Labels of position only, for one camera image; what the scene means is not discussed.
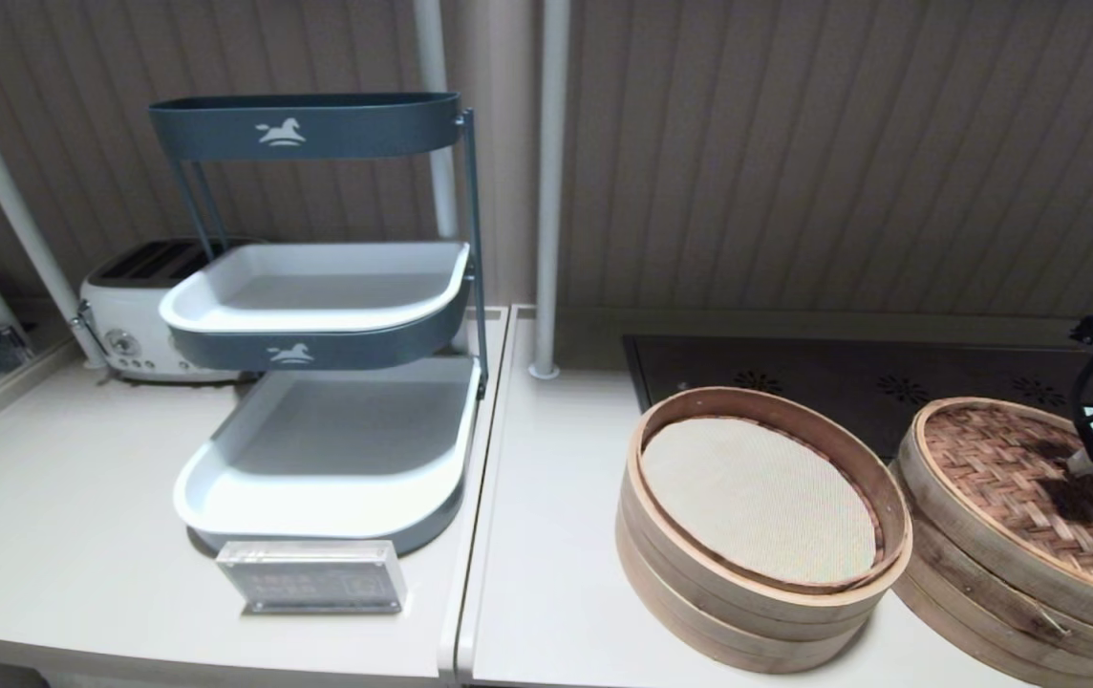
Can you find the right gripper white-taped finger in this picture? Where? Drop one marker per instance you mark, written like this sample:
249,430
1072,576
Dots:
1086,464

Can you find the woven bamboo steamer lid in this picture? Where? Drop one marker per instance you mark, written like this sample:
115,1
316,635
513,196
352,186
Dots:
1005,459

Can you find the right bamboo steamer with lid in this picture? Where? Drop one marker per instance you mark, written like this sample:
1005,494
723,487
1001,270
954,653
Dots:
986,602

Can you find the white mesh steamer liner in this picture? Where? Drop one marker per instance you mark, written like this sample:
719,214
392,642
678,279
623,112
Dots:
757,497

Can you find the tall bamboo steamer basket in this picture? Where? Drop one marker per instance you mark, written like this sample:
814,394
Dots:
747,631

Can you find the black glass induction cooktop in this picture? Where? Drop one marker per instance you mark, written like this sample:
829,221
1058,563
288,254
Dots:
843,382

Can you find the straight white pole with foot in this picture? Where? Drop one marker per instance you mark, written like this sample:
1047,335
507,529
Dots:
551,191

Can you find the large white-lined grey tray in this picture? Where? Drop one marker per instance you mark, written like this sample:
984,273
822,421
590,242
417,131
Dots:
317,449

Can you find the white pole behind rack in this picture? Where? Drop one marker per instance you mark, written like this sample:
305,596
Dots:
432,48

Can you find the clear acrylic sign holder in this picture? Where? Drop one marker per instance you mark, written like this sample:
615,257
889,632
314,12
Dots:
317,578

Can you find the grey tray with horse logo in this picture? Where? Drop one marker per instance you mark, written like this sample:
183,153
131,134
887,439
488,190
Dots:
317,287

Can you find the dark grey rack tray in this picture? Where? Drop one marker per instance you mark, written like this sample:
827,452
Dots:
365,129

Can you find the white retro toaster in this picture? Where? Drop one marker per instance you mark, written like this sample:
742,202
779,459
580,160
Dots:
126,315

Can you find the long slanted white pole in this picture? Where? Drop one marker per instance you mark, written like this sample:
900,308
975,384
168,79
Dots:
2,182

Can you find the dark grey rack frame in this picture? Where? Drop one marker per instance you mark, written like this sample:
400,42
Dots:
474,239

